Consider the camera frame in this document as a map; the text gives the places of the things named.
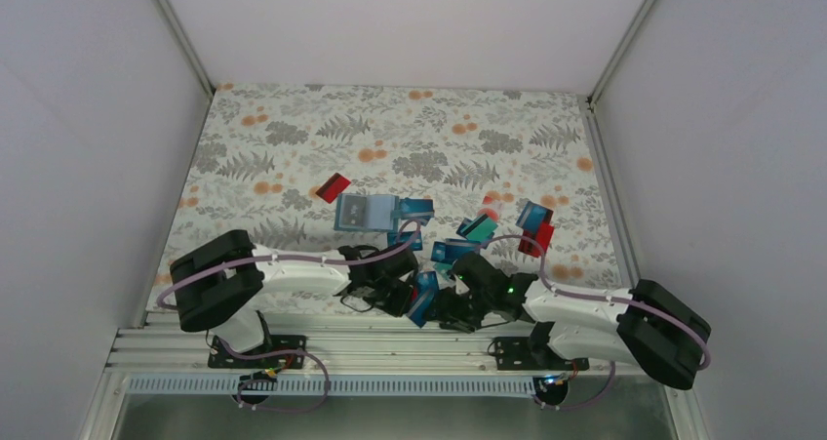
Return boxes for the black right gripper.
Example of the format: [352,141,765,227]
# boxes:
[422,286,493,334]

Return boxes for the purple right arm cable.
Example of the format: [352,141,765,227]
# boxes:
[478,233,712,413]

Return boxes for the blue card middle right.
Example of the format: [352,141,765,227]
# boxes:
[431,239,479,264]

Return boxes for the teal green card right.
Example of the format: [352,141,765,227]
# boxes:
[456,214,498,243]

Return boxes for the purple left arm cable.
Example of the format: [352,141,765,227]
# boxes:
[154,218,424,414]

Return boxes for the aluminium frame post left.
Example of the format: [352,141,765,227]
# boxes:
[153,0,216,99]

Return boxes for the blue card far right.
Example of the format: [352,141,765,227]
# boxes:
[516,201,554,233]

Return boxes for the red card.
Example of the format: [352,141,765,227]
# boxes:
[518,222,555,258]
[315,173,351,204]

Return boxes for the blue card stack upper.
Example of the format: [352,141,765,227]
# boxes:
[398,197,435,224]

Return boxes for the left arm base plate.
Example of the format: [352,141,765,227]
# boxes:
[207,334,307,371]

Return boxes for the grey cable duct front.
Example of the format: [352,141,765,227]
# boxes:
[125,374,535,398]

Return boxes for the teal leather card holder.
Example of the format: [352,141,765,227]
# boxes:
[334,193,400,232]

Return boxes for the floral patterned table mat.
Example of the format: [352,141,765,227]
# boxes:
[151,83,630,296]

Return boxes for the aluminium frame post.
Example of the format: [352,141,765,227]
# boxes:
[153,0,216,99]
[587,0,658,110]

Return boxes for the red card upper left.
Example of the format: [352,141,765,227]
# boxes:
[315,173,351,204]

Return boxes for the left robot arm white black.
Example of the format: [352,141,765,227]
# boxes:
[156,229,421,367]

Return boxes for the aluminium frame post right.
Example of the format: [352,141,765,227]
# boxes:
[587,0,658,110]

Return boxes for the red card far right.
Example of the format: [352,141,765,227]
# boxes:
[518,222,555,258]

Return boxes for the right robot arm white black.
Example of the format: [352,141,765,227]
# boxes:
[424,253,711,390]

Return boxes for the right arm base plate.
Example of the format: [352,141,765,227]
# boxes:
[487,337,590,372]

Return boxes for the aluminium rail base front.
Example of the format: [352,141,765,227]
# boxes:
[106,312,688,377]

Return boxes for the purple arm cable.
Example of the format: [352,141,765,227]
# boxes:
[154,218,424,414]
[478,233,712,413]

